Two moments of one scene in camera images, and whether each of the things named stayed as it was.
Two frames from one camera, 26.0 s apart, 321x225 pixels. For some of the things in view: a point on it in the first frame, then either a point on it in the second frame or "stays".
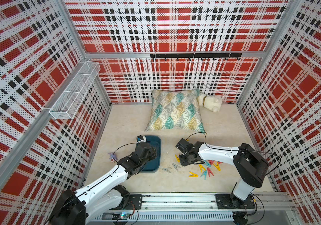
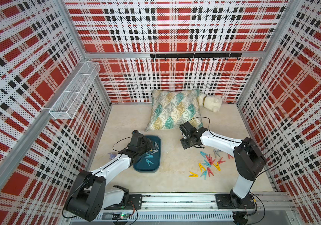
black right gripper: [183, 163] to [184, 144]
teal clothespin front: [205, 173] stays
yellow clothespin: [217, 166] stays
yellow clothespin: [201, 167] stays
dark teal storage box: [154, 166] stays
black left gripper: [153, 153] to [149, 146]
